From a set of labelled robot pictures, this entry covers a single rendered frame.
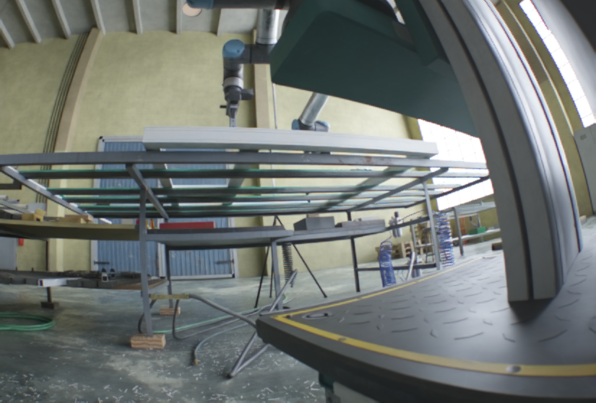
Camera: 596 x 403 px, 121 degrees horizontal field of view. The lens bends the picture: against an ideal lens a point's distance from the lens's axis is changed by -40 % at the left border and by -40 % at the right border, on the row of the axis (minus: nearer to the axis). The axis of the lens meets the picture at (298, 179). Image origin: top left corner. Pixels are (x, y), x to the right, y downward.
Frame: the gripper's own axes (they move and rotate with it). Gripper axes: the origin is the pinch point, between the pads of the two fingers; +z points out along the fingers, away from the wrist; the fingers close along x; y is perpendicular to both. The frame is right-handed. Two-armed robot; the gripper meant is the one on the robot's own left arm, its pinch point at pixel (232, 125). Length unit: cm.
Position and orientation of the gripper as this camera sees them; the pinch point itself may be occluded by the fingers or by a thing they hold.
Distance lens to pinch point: 117.8
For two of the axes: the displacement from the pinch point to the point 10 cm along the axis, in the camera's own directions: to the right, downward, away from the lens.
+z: 1.0, 9.6, -2.7
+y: -9.4, 0.0, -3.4
